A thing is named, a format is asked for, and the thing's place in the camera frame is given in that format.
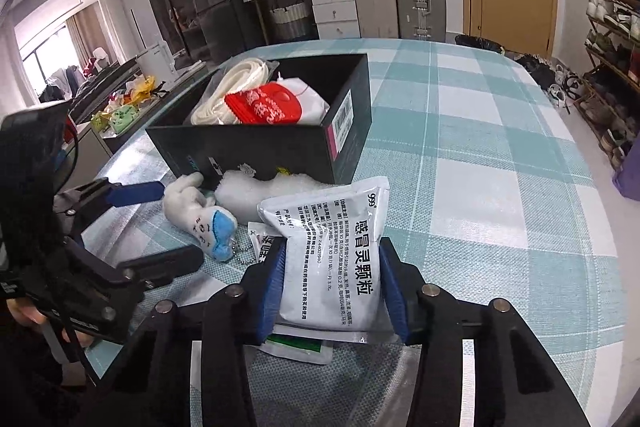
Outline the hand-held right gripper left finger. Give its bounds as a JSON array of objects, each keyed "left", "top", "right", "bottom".
[{"left": 92, "top": 239, "right": 287, "bottom": 427}]

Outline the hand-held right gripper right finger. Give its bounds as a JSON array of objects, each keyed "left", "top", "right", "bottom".
[{"left": 379, "top": 239, "right": 576, "bottom": 427}]

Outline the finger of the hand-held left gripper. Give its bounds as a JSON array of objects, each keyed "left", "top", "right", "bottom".
[
  {"left": 55, "top": 178, "right": 166, "bottom": 228},
  {"left": 62, "top": 239, "right": 205, "bottom": 298}
]

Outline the white blue plush toy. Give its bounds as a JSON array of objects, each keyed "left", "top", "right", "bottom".
[{"left": 162, "top": 172, "right": 268, "bottom": 264}]

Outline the white medicine packet black text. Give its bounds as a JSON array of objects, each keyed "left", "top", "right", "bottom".
[{"left": 256, "top": 176, "right": 391, "bottom": 344}]

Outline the bag of cream rope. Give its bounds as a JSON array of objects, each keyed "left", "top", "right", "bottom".
[{"left": 190, "top": 57, "right": 281, "bottom": 126}]

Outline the black cardboard box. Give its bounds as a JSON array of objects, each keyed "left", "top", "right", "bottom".
[{"left": 145, "top": 53, "right": 373, "bottom": 188}]

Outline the red packet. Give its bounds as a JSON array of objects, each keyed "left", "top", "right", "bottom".
[{"left": 224, "top": 82, "right": 303, "bottom": 126}]

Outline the person's left hand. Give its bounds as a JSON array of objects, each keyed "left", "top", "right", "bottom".
[{"left": 7, "top": 302, "right": 48, "bottom": 333}]

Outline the white printed packet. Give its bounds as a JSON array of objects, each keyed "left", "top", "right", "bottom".
[{"left": 246, "top": 221, "right": 281, "bottom": 265}]

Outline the green white medicine packet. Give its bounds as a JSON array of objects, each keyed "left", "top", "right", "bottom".
[{"left": 262, "top": 324, "right": 335, "bottom": 365}]

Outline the green plastic bag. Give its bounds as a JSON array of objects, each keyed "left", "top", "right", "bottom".
[{"left": 110, "top": 104, "right": 138, "bottom": 132}]

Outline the white fluffy plush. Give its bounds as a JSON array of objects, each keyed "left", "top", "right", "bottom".
[{"left": 215, "top": 171, "right": 321, "bottom": 224}]

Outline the yellow plastic bag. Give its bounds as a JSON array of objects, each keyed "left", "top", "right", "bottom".
[{"left": 131, "top": 77, "right": 156, "bottom": 100}]

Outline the grey low table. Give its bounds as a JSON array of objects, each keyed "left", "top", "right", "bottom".
[{"left": 70, "top": 57, "right": 221, "bottom": 158}]

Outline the pile of clothes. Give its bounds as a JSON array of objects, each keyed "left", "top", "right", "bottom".
[{"left": 40, "top": 49, "right": 108, "bottom": 102}]

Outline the white appliance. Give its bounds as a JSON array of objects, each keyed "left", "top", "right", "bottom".
[{"left": 140, "top": 42, "right": 176, "bottom": 78}]

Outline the beige curtain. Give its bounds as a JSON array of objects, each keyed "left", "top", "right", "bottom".
[{"left": 65, "top": 4, "right": 106, "bottom": 68}]

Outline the grey white laundry basket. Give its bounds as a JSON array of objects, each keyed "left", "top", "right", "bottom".
[{"left": 270, "top": 2, "right": 308, "bottom": 40}]

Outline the purple bag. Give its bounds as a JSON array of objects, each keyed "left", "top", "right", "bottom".
[{"left": 612, "top": 152, "right": 640, "bottom": 202}]

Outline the white desk with drawers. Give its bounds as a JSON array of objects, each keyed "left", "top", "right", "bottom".
[{"left": 240, "top": 0, "right": 361, "bottom": 45}]

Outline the black trash bag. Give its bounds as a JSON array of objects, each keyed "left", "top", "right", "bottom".
[{"left": 455, "top": 34, "right": 503, "bottom": 52}]

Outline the group of floor shoes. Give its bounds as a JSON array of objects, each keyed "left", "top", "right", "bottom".
[{"left": 515, "top": 52, "right": 586, "bottom": 108}]

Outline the silver suitcase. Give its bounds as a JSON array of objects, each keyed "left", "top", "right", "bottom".
[{"left": 395, "top": 0, "right": 447, "bottom": 42}]

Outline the wooden shoe rack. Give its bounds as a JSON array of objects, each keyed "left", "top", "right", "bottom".
[{"left": 582, "top": 0, "right": 640, "bottom": 172}]

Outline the shoe rack with shoes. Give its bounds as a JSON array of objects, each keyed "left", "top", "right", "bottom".
[{"left": 582, "top": 0, "right": 640, "bottom": 168}]

